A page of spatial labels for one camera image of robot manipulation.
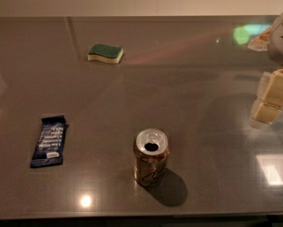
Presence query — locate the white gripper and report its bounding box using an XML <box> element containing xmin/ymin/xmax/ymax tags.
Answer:
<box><xmin>250</xmin><ymin>11</ymin><xmax>283</xmax><ymax>129</ymax></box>

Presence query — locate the dark blue snack wrapper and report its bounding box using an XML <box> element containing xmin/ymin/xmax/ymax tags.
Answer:
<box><xmin>30</xmin><ymin>115</ymin><xmax>67</xmax><ymax>168</ymax></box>

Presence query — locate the orange soda can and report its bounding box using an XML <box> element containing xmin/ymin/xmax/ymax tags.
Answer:
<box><xmin>133</xmin><ymin>129</ymin><xmax>169</xmax><ymax>187</ymax></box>

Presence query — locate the green and yellow sponge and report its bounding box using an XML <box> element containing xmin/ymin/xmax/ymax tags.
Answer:
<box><xmin>87</xmin><ymin>44</ymin><xmax>124</xmax><ymax>64</ymax></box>

